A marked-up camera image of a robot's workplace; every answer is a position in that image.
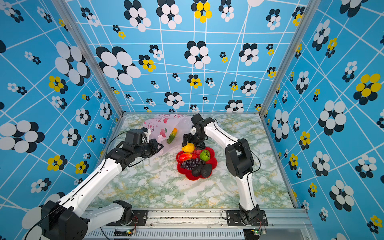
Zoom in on left aluminium corner post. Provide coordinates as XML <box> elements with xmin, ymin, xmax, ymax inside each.
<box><xmin>52</xmin><ymin>1</ymin><xmax>124</xmax><ymax>117</ymax></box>

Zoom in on dark avocado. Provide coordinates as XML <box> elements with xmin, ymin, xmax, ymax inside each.
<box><xmin>201</xmin><ymin>164</ymin><xmax>213</xmax><ymax>179</ymax></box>
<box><xmin>191</xmin><ymin>165</ymin><xmax>203</xmax><ymax>178</ymax></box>

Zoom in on green circuit board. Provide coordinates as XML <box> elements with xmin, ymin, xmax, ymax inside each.
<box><xmin>243</xmin><ymin>229</ymin><xmax>261</xmax><ymax>240</ymax></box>
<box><xmin>114</xmin><ymin>230</ymin><xmax>135</xmax><ymax>237</ymax></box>

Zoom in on dark purple grape bunch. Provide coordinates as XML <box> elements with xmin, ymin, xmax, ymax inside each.
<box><xmin>181</xmin><ymin>159</ymin><xmax>206</xmax><ymax>171</ymax></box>

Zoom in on yellow lemon fruit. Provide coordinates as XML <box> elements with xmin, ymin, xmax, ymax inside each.
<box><xmin>182</xmin><ymin>143</ymin><xmax>195</xmax><ymax>153</ymax></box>

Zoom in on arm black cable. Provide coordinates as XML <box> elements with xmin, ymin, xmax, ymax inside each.
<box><xmin>98</xmin><ymin>131</ymin><xmax>133</xmax><ymax>169</ymax></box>
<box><xmin>214</xmin><ymin>119</ymin><xmax>262</xmax><ymax>175</ymax></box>

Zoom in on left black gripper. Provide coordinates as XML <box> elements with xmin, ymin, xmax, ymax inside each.
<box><xmin>135</xmin><ymin>138</ymin><xmax>165</xmax><ymax>159</ymax></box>

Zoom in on red yellow mango fruit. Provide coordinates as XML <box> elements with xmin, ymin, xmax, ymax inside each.
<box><xmin>177</xmin><ymin>153</ymin><xmax>193</xmax><ymax>163</ymax></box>

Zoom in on right aluminium corner post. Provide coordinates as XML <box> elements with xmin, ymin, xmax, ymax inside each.
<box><xmin>260</xmin><ymin>0</ymin><xmax>321</xmax><ymax>117</ymax></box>

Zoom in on pink printed plastic bag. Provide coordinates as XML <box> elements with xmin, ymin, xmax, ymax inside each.
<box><xmin>142</xmin><ymin>114</ymin><xmax>192</xmax><ymax>156</ymax></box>

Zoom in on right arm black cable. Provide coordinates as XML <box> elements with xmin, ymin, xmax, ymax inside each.
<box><xmin>214</xmin><ymin>119</ymin><xmax>262</xmax><ymax>175</ymax></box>

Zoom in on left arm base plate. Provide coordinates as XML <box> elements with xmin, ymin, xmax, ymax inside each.
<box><xmin>121</xmin><ymin>210</ymin><xmax>149</xmax><ymax>227</ymax></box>

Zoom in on red flower-shaped plate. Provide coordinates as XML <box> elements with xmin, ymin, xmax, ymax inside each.
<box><xmin>176</xmin><ymin>148</ymin><xmax>218</xmax><ymax>181</ymax></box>

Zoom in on aluminium front rail frame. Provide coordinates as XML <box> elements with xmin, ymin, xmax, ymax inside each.
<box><xmin>82</xmin><ymin>209</ymin><xmax>318</xmax><ymax>240</ymax></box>

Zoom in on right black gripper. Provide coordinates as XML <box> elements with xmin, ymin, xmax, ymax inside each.
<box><xmin>181</xmin><ymin>132</ymin><xmax>206</xmax><ymax>149</ymax></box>

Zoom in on aluminium corner post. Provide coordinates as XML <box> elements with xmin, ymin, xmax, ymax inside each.
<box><xmin>260</xmin><ymin>0</ymin><xmax>321</xmax><ymax>117</ymax></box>
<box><xmin>52</xmin><ymin>1</ymin><xmax>124</xmax><ymax>117</ymax></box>

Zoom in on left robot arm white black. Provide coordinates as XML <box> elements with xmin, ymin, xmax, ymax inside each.
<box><xmin>24</xmin><ymin>139</ymin><xmax>164</xmax><ymax>240</ymax></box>

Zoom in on right green circuit board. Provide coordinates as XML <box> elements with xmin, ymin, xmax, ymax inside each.
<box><xmin>243</xmin><ymin>229</ymin><xmax>261</xmax><ymax>240</ymax></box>

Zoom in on dark avocado left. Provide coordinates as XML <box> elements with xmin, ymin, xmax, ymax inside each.
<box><xmin>191</xmin><ymin>165</ymin><xmax>203</xmax><ymax>178</ymax></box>

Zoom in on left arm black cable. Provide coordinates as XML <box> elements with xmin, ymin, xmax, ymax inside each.
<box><xmin>98</xmin><ymin>131</ymin><xmax>133</xmax><ymax>169</ymax></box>

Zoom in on green round fruit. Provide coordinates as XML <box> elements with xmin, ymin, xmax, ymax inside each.
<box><xmin>199</xmin><ymin>150</ymin><xmax>211</xmax><ymax>162</ymax></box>

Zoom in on green orange papaya fruit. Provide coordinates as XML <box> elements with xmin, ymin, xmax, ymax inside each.
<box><xmin>167</xmin><ymin>128</ymin><xmax>178</xmax><ymax>144</ymax></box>

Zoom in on left green circuit board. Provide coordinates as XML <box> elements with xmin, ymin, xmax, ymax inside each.
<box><xmin>114</xmin><ymin>230</ymin><xmax>135</xmax><ymax>237</ymax></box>

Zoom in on dark avocado right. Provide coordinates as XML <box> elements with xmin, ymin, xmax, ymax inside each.
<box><xmin>201</xmin><ymin>164</ymin><xmax>213</xmax><ymax>179</ymax></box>

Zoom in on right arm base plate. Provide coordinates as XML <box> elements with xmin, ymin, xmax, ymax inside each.
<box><xmin>226</xmin><ymin>210</ymin><xmax>269</xmax><ymax>227</ymax></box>

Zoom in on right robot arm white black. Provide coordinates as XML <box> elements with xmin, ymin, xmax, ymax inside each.
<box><xmin>182</xmin><ymin>114</ymin><xmax>268</xmax><ymax>227</ymax></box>

